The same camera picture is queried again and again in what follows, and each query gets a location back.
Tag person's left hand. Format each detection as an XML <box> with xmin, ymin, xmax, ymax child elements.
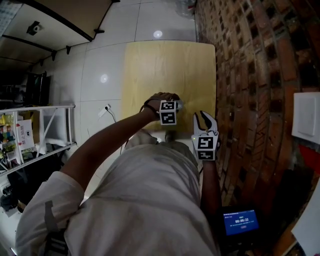
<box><xmin>144</xmin><ymin>91</ymin><xmax>180</xmax><ymax>114</ymax></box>

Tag black power cable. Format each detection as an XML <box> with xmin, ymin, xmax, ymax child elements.
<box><xmin>106</xmin><ymin>107</ymin><xmax>118</xmax><ymax>124</ymax></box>

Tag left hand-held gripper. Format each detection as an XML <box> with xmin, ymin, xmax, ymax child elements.
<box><xmin>158</xmin><ymin>99</ymin><xmax>181</xmax><ymax>126</ymax></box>

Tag person's right forearm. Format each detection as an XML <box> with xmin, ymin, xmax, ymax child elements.
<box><xmin>199</xmin><ymin>159</ymin><xmax>223</xmax><ymax>216</ymax></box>

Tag black wrist band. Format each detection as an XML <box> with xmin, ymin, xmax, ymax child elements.
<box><xmin>139</xmin><ymin>99</ymin><xmax>161</xmax><ymax>118</ymax></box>

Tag small white wall panel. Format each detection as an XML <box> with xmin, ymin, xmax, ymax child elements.
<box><xmin>291</xmin><ymin>91</ymin><xmax>320</xmax><ymax>138</ymax></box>

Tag red tape piece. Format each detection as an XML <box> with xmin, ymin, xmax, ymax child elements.
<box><xmin>298</xmin><ymin>144</ymin><xmax>320</xmax><ymax>172</ymax></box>

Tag white metal shelf rack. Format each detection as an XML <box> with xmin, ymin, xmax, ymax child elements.
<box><xmin>0</xmin><ymin>103</ymin><xmax>77</xmax><ymax>177</ymax></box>

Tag white paper sheet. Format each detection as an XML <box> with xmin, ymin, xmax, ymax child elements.
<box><xmin>290</xmin><ymin>178</ymin><xmax>320</xmax><ymax>256</ymax></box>

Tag person's white shirt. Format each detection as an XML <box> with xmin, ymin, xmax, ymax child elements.
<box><xmin>14</xmin><ymin>139</ymin><xmax>222</xmax><ymax>256</ymax></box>

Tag black trolley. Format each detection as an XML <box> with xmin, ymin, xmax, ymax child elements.
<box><xmin>24</xmin><ymin>71</ymin><xmax>53</xmax><ymax>107</ymax></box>

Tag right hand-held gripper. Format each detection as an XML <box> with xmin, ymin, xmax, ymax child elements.
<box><xmin>191</xmin><ymin>110</ymin><xmax>221</xmax><ymax>162</ymax></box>

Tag small black wall holder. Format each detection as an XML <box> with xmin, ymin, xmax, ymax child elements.
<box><xmin>26</xmin><ymin>20</ymin><xmax>41</xmax><ymax>36</ymax></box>

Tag blue screen tablet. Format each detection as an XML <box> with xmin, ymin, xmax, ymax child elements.
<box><xmin>216</xmin><ymin>205</ymin><xmax>264</xmax><ymax>245</ymax></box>

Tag white power strip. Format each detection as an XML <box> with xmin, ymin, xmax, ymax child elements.
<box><xmin>97</xmin><ymin>103</ymin><xmax>112</xmax><ymax>118</ymax></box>

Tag beige partition panel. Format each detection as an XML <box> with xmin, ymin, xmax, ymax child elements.
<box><xmin>0</xmin><ymin>2</ymin><xmax>95</xmax><ymax>52</ymax></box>
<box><xmin>29</xmin><ymin>0</ymin><xmax>121</xmax><ymax>43</ymax></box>
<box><xmin>0</xmin><ymin>34</ymin><xmax>58</xmax><ymax>72</ymax></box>

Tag black wall display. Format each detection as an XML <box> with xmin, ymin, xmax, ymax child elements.
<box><xmin>282</xmin><ymin>169</ymin><xmax>315</xmax><ymax>202</ymax></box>

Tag grey shoulder strap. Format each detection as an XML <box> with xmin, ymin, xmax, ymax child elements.
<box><xmin>43</xmin><ymin>200</ymin><xmax>70</xmax><ymax>256</ymax></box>

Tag person's left forearm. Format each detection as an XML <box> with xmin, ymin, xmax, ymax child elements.
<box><xmin>59</xmin><ymin>109</ymin><xmax>161</xmax><ymax>208</ymax></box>

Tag assorted colourful shelf items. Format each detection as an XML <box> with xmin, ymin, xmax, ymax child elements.
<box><xmin>0</xmin><ymin>113</ymin><xmax>25</xmax><ymax>167</ymax></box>

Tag person's beige trousers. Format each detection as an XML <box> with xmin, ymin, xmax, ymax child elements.
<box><xmin>124</xmin><ymin>128</ymin><xmax>161</xmax><ymax>152</ymax></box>

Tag white sign card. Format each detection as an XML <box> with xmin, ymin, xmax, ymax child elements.
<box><xmin>15</xmin><ymin>119</ymin><xmax>36</xmax><ymax>152</ymax></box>

